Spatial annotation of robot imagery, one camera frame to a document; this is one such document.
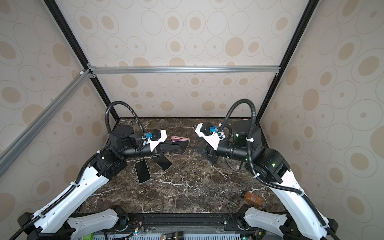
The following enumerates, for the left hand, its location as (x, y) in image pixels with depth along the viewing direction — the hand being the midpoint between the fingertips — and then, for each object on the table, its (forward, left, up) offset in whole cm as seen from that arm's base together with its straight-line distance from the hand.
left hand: (178, 145), depth 56 cm
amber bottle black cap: (-10, -37, -36) cm, 52 cm away
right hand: (0, -6, +3) cm, 7 cm away
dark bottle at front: (-26, +2, -35) cm, 44 cm away
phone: (+6, +26, -39) cm, 47 cm away
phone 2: (+13, +14, -40) cm, 45 cm away
